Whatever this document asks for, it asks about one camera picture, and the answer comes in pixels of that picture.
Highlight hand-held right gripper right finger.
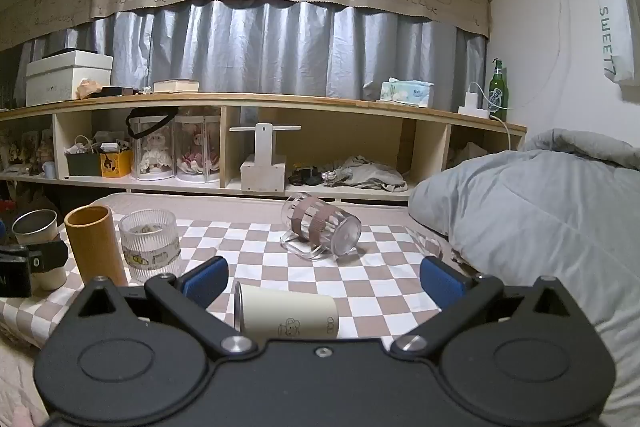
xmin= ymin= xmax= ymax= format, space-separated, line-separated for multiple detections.
xmin=390 ymin=257 xmax=576 ymax=356

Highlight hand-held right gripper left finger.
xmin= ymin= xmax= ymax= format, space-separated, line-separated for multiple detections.
xmin=75 ymin=256 xmax=256 ymax=358

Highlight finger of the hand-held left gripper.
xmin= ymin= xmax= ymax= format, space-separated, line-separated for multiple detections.
xmin=29 ymin=242 xmax=69 ymax=274

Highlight cream cup with cartoon print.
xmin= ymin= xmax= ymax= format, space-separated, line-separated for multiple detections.
xmin=233 ymin=282 xmax=341 ymax=344

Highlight white cup with metal lining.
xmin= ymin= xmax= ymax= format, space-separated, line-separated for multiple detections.
xmin=12 ymin=209 xmax=69 ymax=291

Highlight tan cylindrical cup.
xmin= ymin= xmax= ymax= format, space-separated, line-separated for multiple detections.
xmin=64 ymin=205 xmax=129 ymax=288

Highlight ribbed clear glass cup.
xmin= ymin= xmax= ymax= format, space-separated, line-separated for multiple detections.
xmin=119 ymin=209 xmax=182 ymax=284

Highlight clear plastic wrapper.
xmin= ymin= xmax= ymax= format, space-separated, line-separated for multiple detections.
xmin=404 ymin=226 xmax=444 ymax=259

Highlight brown white checkered cloth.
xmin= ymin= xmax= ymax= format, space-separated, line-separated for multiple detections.
xmin=0 ymin=217 xmax=463 ymax=348

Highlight dark green box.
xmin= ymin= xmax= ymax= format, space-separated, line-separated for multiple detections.
xmin=65 ymin=151 xmax=104 ymax=178

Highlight grey duvet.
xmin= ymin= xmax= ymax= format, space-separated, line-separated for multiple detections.
xmin=409 ymin=128 xmax=640 ymax=427

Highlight yellow cartoon box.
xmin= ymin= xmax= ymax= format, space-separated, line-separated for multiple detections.
xmin=99 ymin=149 xmax=134 ymax=179

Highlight white wooden stand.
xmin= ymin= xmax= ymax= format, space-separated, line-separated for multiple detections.
xmin=229 ymin=122 xmax=302 ymax=194

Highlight clear doll display case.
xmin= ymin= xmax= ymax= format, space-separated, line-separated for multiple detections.
xmin=174 ymin=114 xmax=221 ymax=183
xmin=130 ymin=114 xmax=176 ymax=182

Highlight clear glass mug brown bands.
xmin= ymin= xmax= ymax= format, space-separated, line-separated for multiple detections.
xmin=280 ymin=192 xmax=363 ymax=261

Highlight grey cloth pile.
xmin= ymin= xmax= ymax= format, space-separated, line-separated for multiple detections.
xmin=320 ymin=155 xmax=409 ymax=194

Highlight crumpled tan paper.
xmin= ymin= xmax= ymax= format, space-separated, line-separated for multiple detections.
xmin=75 ymin=78 xmax=104 ymax=100

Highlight white storage box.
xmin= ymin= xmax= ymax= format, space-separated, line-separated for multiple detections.
xmin=26 ymin=50 xmax=114 ymax=107

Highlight white charger plug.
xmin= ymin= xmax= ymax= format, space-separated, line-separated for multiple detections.
xmin=466 ymin=82 xmax=486 ymax=112

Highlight green tissue pack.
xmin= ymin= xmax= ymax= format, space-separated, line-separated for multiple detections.
xmin=378 ymin=77 xmax=435 ymax=108

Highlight green glass bottle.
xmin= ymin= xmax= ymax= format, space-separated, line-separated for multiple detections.
xmin=487 ymin=58 xmax=509 ymax=122

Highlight cream book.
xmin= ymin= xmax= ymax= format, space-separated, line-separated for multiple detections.
xmin=152 ymin=78 xmax=200 ymax=94

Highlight wooden shelf unit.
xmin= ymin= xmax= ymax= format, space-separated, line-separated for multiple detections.
xmin=0 ymin=92 xmax=528 ymax=202

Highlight grey curtain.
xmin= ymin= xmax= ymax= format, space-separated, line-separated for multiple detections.
xmin=20 ymin=0 xmax=489 ymax=106

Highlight white tote bag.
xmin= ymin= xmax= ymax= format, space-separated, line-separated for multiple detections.
xmin=593 ymin=0 xmax=640 ymax=86

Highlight black strap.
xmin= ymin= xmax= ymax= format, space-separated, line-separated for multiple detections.
xmin=125 ymin=106 xmax=180 ymax=140

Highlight white cable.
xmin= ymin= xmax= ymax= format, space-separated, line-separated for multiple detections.
xmin=491 ymin=113 xmax=517 ymax=152

